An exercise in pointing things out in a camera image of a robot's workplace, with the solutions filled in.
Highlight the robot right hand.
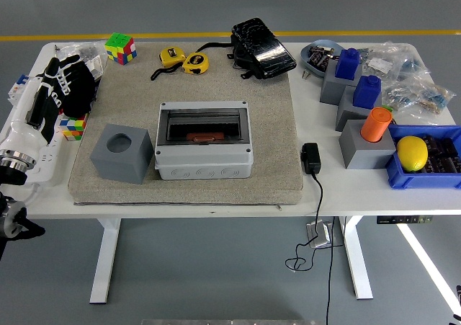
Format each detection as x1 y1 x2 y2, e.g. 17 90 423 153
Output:
452 285 461 324

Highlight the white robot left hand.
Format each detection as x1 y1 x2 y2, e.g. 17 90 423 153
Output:
0 54 82 160

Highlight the grey electrical box with lid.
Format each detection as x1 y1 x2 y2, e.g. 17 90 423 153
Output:
153 100 253 181

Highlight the orange cylinder battery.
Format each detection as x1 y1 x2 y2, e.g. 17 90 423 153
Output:
359 107 393 143
185 132 225 144

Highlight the silver metal box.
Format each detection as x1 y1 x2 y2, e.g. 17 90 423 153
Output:
305 221 331 249

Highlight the white power strip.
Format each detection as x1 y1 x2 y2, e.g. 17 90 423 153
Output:
30 137 66 187

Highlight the white circuit breaker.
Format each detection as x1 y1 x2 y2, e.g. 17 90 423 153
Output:
7 74 37 104

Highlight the small colourful puzzle cube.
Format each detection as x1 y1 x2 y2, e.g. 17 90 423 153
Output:
58 112 89 142

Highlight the black cloth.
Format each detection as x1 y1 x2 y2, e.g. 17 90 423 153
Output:
63 61 102 119

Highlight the black table control panel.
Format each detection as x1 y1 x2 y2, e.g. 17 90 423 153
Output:
376 215 434 226

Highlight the grey block with round hole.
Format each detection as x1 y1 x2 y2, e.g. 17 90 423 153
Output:
89 123 155 185
338 118 397 170

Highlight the white table leg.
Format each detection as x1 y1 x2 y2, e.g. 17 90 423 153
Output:
89 217 122 304
340 215 375 300

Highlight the clear bag of dark parts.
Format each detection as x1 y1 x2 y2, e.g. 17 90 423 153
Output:
57 42 109 81

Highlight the blue plastic bin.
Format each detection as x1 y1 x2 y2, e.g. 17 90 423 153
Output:
384 124 461 190

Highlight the large colourful puzzle cube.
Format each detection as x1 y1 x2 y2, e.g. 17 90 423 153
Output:
104 32 138 66

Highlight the yellow lemon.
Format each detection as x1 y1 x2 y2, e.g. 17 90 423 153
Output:
395 135 429 172

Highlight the grey-brown mat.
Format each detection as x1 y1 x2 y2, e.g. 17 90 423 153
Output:
67 43 304 206

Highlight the large clear bag of parts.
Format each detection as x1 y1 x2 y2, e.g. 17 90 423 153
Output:
381 76 457 117

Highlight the black power adapter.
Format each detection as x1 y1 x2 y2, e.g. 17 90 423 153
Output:
300 142 322 175

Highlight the grey block holder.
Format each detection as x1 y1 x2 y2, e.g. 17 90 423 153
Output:
334 85 382 133
319 60 362 106

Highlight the blue plastic block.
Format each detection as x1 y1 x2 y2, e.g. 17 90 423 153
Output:
352 74 382 110
334 47 363 80

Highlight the clear bag of blue parts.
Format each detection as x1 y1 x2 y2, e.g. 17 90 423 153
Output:
401 56 432 86

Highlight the clear bag with white label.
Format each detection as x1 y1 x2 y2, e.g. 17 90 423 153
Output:
361 40 411 83

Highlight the black zip pouch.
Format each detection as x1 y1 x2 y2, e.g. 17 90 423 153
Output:
196 17 297 80

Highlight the blue-grey dish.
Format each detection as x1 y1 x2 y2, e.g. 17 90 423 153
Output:
300 39 346 78

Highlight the white switch module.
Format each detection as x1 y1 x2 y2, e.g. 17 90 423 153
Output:
88 55 105 81

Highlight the hanging black cable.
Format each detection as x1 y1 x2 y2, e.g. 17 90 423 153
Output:
326 215 349 325

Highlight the yellow tape measure with strap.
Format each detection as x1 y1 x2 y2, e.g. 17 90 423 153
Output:
150 47 187 81

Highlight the thin black adapter cord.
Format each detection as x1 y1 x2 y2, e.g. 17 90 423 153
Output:
285 172 325 272

